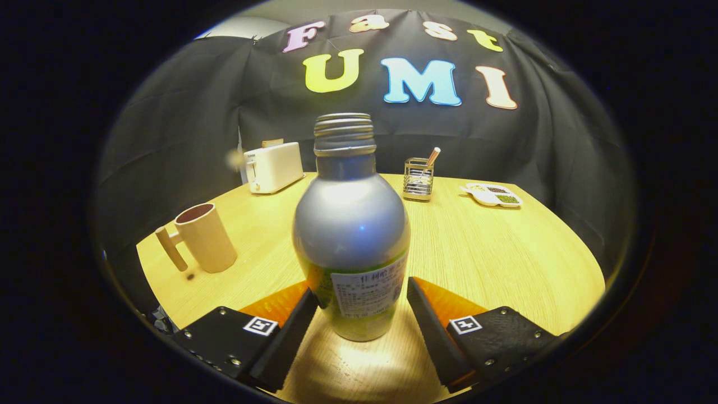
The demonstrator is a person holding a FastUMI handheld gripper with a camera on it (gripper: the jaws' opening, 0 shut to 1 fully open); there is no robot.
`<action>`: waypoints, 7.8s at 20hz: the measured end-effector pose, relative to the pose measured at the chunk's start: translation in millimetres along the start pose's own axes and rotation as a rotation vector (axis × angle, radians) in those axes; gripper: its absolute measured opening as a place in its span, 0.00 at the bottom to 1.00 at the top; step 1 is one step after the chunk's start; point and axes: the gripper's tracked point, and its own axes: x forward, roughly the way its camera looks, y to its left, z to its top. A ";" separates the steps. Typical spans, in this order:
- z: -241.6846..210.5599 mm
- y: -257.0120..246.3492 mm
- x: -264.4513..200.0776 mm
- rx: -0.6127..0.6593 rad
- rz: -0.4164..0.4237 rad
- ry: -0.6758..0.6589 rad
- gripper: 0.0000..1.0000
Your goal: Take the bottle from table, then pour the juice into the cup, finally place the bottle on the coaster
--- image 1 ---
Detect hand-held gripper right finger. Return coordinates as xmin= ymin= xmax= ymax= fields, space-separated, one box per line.
xmin=407 ymin=276 xmax=559 ymax=393

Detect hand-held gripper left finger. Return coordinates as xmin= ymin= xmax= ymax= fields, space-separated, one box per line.
xmin=168 ymin=281 xmax=320 ymax=393

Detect beige cup with handle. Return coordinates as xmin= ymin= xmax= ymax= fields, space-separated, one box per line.
xmin=155 ymin=203 xmax=238 ymax=274

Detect silver juice bottle green label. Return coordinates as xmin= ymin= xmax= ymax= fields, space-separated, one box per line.
xmin=292 ymin=113 xmax=411 ymax=342

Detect wooden table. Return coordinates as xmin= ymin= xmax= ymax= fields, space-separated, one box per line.
xmin=136 ymin=173 xmax=606 ymax=404

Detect white divided seasoning dish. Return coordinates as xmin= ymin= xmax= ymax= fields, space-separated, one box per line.
xmin=460 ymin=183 xmax=523 ymax=209

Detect clear square holder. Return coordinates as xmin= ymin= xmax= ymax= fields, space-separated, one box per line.
xmin=403 ymin=158 xmax=435 ymax=202

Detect cream toaster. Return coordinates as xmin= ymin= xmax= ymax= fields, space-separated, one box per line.
xmin=243 ymin=141 xmax=305 ymax=195

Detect black backdrop cloth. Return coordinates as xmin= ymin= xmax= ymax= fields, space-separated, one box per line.
xmin=93 ymin=8 xmax=637 ymax=315

